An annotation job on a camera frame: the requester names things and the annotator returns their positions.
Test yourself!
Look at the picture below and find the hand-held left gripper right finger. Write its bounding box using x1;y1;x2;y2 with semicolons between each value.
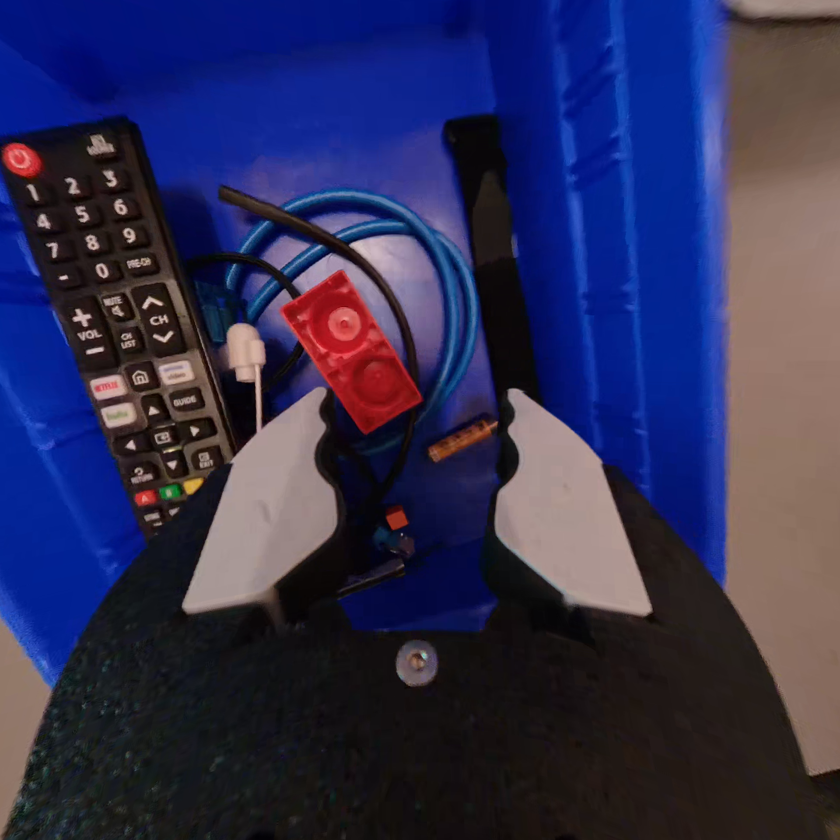
486;387;654;618

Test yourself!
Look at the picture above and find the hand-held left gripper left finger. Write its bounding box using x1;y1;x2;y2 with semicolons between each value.
182;387;349;618

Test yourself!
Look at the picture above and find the red toy block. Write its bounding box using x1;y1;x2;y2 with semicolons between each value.
281;269;424;435

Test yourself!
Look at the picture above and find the blue storage bin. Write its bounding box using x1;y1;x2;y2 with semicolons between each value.
0;0;729;686

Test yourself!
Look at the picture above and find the orange battery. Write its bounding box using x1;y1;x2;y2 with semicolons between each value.
427;416;500;463

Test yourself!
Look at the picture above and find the black remote control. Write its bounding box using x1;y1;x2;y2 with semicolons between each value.
0;117;237;539

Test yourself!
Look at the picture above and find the white cable adapter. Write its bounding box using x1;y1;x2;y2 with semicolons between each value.
225;322;268;434

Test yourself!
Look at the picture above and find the black strap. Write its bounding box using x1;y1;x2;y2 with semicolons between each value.
443;115;542;404

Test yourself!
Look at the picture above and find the black cable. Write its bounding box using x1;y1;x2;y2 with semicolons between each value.
185;185;421;595

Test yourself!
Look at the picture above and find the blue cable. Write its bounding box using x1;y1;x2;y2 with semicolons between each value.
197;189;479;457

